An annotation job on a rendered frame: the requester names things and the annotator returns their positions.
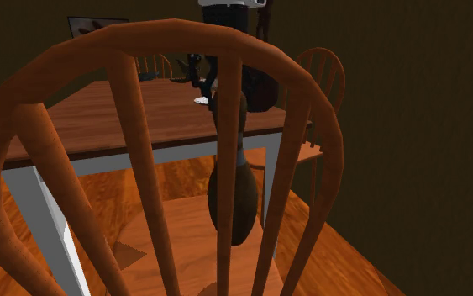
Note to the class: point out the small white dish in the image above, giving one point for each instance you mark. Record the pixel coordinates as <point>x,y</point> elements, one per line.
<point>201,100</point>

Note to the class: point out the wooden table with white legs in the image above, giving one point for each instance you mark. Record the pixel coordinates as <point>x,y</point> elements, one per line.
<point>97,119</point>

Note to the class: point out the dark teal flat object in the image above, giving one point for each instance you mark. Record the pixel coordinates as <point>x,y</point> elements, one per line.
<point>148,76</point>

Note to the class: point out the wooden spindle-back chair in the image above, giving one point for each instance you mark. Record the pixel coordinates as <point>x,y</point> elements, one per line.
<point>165,65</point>
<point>137,135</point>
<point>334,78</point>

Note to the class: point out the black robot stand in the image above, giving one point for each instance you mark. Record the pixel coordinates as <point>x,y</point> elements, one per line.
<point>224,18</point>

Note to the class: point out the dark brown pin-shaped bottle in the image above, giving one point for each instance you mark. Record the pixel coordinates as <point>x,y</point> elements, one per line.
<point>245,196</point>

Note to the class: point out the dark framed wall picture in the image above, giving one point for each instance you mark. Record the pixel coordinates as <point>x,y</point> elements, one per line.
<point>84,25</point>

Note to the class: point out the black figure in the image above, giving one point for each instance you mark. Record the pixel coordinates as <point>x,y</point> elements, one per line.
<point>195,69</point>

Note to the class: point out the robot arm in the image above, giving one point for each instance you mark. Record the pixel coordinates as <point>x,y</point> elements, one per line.
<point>228,2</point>

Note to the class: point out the dark brown round pot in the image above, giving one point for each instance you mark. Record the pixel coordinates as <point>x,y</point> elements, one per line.
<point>262,92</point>

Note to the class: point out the dark brown slim figure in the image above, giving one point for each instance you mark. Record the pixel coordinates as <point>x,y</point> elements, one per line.
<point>264,20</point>

